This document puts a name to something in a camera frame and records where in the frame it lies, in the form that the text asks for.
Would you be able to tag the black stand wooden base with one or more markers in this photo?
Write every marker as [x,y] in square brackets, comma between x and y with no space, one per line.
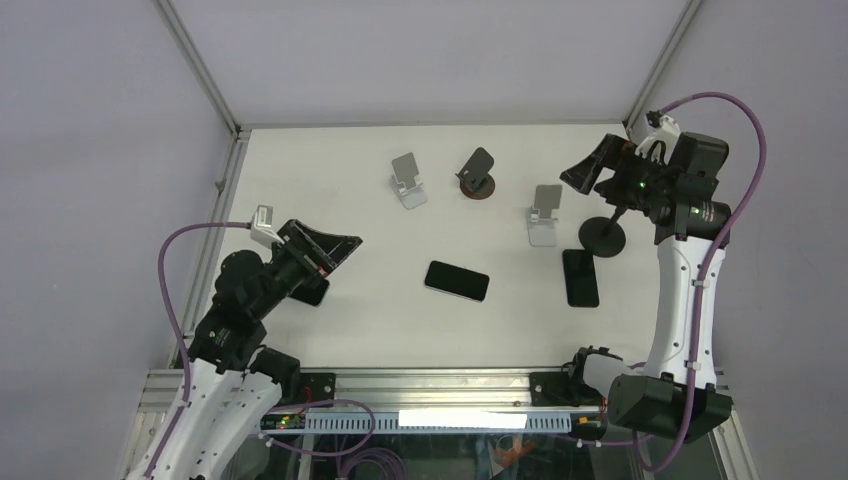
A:
[475,180]

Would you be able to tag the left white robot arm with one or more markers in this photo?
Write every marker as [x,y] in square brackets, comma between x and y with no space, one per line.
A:
[231,380]

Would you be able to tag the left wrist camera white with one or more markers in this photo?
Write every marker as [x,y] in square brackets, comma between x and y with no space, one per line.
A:
[261,228]

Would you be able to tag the silver phone stand left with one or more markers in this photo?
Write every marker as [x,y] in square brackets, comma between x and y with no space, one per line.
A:
[406,181]

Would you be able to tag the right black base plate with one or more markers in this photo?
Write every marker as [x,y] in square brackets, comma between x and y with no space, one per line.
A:
[553,389]

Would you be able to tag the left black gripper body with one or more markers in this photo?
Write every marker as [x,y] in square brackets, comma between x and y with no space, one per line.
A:
[287,269]

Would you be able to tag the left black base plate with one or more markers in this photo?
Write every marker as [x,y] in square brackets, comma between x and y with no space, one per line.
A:
[313,387]

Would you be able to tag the white slotted cable duct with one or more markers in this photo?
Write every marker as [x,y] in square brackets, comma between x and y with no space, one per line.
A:
[424,421]

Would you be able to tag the aluminium mounting rail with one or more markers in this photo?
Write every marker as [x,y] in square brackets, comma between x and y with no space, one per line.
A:
[394,389]

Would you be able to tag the silver phone stand right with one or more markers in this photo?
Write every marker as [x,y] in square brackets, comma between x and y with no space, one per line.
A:
[542,216]

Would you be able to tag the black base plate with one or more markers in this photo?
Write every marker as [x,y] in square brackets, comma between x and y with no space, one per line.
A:
[553,389]
[313,387]

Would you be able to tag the black round-base clamp stand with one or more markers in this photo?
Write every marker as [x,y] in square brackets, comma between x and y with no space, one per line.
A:
[603,237]

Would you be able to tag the silver phone stand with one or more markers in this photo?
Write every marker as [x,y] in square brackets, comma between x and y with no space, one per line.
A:
[406,181]
[542,216]

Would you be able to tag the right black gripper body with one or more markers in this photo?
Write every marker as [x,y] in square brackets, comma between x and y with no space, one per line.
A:
[636,179]

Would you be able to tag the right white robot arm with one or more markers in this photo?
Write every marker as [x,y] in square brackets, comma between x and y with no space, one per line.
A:
[675,393]

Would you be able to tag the black phone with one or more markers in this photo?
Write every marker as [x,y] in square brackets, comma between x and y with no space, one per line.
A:
[458,281]
[312,295]
[580,279]

